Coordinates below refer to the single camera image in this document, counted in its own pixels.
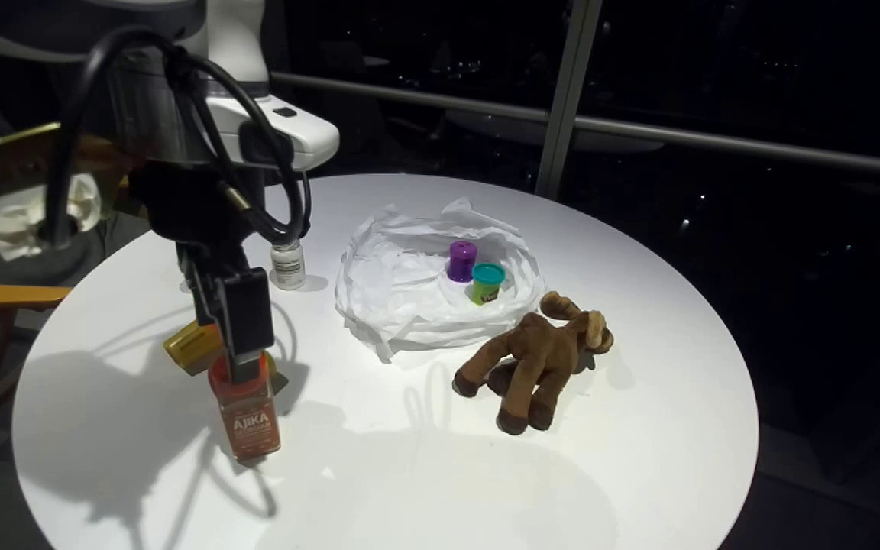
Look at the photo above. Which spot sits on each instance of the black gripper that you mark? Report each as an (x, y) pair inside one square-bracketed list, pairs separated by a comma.
[(183, 206)]

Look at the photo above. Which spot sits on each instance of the orange lid yellow tub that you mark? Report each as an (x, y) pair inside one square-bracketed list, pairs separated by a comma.
[(198, 346)]

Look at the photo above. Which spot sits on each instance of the brown jar orange lid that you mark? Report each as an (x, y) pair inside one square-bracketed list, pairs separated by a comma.
[(248, 411)]

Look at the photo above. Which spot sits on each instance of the purple play-doh tub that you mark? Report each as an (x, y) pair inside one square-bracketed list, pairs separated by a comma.
[(463, 254)]

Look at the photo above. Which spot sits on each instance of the teal lid green tub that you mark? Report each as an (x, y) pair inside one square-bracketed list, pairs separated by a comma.
[(484, 281)]

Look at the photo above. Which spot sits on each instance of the white pill bottle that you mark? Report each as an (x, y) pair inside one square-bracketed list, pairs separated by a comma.
[(288, 262)]

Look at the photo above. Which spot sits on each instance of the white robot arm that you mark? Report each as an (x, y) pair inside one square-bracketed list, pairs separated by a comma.
[(248, 179)]

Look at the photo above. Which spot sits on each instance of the white plastic bag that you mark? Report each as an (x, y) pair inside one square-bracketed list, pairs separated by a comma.
[(394, 294)]

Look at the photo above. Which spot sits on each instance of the white crumpled cloth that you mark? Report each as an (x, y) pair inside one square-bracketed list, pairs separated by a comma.
[(25, 208)]

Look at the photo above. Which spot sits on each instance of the brown plush toy animal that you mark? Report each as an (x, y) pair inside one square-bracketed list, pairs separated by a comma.
[(534, 362)]

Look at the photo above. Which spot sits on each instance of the window frame post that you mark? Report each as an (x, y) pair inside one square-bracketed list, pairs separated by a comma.
[(565, 98)]

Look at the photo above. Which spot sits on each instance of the horizontal window rail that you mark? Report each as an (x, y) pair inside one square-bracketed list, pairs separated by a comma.
[(593, 123)]

